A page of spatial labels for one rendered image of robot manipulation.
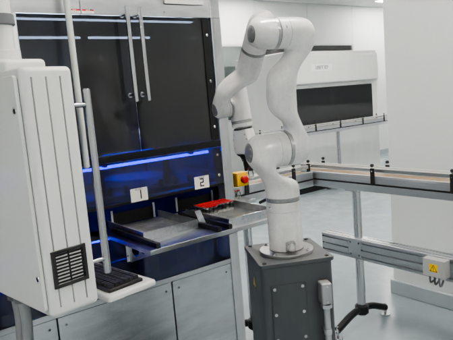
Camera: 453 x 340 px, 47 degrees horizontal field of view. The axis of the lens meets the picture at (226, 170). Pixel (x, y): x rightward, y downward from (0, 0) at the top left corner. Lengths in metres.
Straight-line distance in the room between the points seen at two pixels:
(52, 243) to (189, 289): 1.09
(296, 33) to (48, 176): 0.88
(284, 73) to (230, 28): 6.85
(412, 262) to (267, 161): 1.41
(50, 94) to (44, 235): 0.41
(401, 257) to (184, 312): 1.18
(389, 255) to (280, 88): 1.53
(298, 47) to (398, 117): 1.88
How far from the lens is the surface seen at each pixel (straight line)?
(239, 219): 2.22
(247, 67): 1.93
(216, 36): 2.61
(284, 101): 1.73
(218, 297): 2.71
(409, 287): 3.73
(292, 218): 1.80
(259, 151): 1.72
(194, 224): 2.22
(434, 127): 3.40
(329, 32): 10.14
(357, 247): 3.13
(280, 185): 1.77
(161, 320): 2.56
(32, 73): 1.61
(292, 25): 1.71
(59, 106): 1.64
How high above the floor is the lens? 1.42
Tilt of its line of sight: 8 degrees down
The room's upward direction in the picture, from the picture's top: 5 degrees counter-clockwise
